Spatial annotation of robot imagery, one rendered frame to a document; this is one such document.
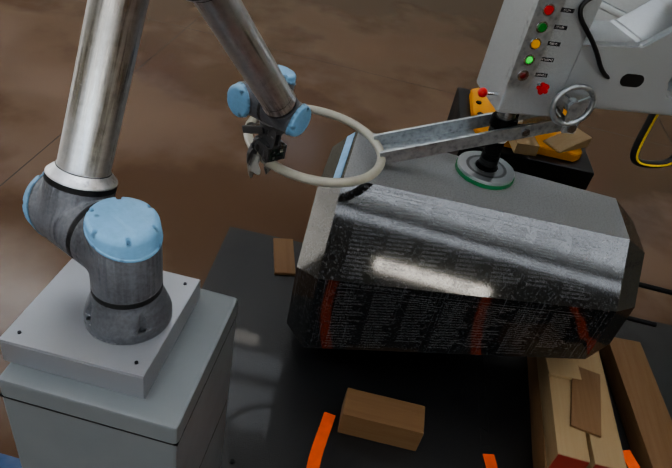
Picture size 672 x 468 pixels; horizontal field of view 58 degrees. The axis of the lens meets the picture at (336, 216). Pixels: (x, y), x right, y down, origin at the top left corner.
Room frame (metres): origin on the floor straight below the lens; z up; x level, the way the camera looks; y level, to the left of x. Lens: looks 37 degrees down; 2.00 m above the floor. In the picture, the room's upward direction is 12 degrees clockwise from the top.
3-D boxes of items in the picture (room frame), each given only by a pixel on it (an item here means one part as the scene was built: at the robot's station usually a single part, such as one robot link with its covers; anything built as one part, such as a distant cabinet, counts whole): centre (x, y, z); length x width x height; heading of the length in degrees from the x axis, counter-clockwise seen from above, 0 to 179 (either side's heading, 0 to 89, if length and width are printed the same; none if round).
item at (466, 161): (1.94, -0.50, 0.89); 0.21 x 0.21 x 0.01
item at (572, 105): (1.86, -0.65, 1.24); 0.15 x 0.10 x 0.15; 106
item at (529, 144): (2.41, -0.72, 0.81); 0.20 x 0.10 x 0.05; 8
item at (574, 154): (2.66, -0.77, 0.76); 0.49 x 0.49 x 0.05; 0
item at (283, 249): (2.19, 0.21, 0.02); 0.25 x 0.10 x 0.01; 14
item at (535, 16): (1.81, -0.46, 1.41); 0.08 x 0.03 x 0.28; 106
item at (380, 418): (1.37, -0.33, 0.07); 0.30 x 0.12 x 0.12; 88
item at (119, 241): (0.91, 0.42, 1.10); 0.17 x 0.15 x 0.18; 60
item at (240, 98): (1.48, 0.29, 1.21); 0.12 x 0.12 x 0.09; 60
